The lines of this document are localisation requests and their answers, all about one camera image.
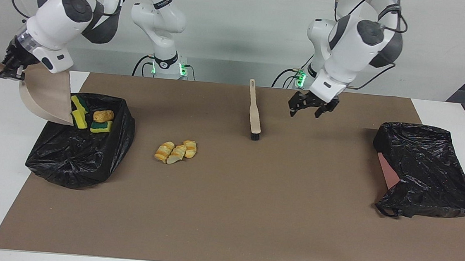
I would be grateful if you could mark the brown bread roll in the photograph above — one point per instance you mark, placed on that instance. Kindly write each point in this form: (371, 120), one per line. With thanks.
(103, 116)

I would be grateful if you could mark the black trash bag bin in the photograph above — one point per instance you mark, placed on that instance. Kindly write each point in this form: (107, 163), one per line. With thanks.
(68, 159)

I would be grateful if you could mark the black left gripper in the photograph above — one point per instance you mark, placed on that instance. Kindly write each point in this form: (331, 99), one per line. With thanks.
(320, 100)

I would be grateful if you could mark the yellow and green sponge piece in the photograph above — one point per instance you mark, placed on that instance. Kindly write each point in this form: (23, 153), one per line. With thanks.
(80, 119)
(79, 104)
(101, 127)

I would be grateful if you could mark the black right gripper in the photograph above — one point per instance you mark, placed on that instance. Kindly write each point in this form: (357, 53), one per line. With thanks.
(20, 55)

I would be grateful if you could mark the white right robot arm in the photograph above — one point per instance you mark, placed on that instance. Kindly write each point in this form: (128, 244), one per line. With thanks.
(63, 13)

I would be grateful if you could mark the beige plastic dustpan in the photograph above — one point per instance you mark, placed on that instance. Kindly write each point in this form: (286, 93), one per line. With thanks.
(48, 95)

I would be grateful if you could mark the brown table mat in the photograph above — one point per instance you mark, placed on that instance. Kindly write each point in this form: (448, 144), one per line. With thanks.
(251, 211)

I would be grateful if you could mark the pink bin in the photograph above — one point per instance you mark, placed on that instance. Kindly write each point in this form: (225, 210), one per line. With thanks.
(387, 171)

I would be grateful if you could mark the beige hand brush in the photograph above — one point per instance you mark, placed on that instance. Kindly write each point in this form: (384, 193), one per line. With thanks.
(255, 115)

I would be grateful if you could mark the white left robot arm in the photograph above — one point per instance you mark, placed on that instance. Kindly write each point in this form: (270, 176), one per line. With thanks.
(359, 45)

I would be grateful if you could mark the striped croissant piece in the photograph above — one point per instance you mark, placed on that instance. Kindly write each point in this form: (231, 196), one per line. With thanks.
(190, 148)
(177, 154)
(163, 152)

